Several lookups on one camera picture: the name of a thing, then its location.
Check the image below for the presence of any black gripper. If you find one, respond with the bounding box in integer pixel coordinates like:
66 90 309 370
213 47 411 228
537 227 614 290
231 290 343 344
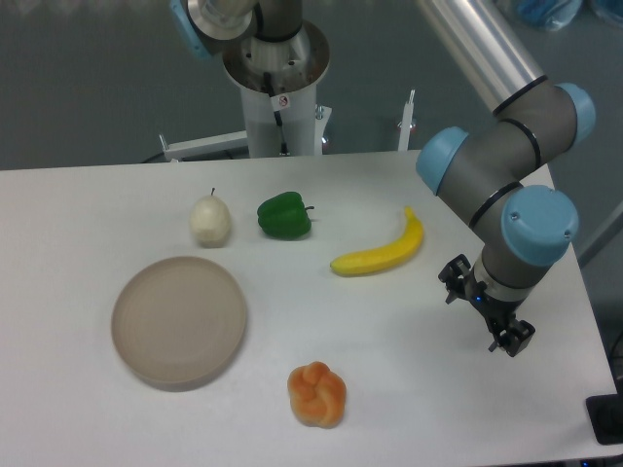
438 254 535 357

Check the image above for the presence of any yellow banana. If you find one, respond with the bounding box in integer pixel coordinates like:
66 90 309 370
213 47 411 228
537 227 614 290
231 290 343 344
330 206 424 277

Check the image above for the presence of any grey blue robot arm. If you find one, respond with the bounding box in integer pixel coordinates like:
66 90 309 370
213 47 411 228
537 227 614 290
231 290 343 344
169 1 596 356

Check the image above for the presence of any grey table leg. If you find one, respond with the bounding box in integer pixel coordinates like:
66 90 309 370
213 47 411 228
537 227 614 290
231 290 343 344
576 201 623 269

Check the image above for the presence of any black device at edge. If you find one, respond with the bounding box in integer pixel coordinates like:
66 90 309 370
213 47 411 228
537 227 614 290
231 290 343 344
586 394 622 446

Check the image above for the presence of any orange knotted bread roll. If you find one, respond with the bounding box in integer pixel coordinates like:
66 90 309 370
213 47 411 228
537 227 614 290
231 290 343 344
287 361 347 429

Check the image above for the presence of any green bell pepper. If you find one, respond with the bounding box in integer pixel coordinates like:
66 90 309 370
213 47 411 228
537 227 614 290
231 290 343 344
256 192 313 240

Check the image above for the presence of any white pear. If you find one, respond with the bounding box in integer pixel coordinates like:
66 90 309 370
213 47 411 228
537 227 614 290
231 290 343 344
189 188 232 248

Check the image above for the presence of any blue plastic bag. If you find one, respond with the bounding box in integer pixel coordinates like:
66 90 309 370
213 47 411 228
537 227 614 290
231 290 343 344
513 0 582 32

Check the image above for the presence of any beige round plate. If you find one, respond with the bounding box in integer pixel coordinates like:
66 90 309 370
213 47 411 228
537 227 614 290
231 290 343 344
111 256 247 392

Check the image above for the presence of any white metal bracket right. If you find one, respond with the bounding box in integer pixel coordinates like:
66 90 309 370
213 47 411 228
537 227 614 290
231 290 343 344
397 89 417 152

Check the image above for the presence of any white metal bracket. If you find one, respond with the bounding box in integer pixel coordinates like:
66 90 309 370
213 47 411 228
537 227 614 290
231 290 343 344
397 89 417 152
159 130 247 162

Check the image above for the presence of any black pedestal cable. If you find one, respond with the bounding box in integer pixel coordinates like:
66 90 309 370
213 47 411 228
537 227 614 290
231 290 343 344
262 71 291 157

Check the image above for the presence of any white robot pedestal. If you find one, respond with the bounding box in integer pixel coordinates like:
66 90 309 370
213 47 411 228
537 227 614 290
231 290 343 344
223 20 330 159

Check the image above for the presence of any white metal bracket left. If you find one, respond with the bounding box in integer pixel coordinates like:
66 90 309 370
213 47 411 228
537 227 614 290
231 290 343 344
159 130 247 162

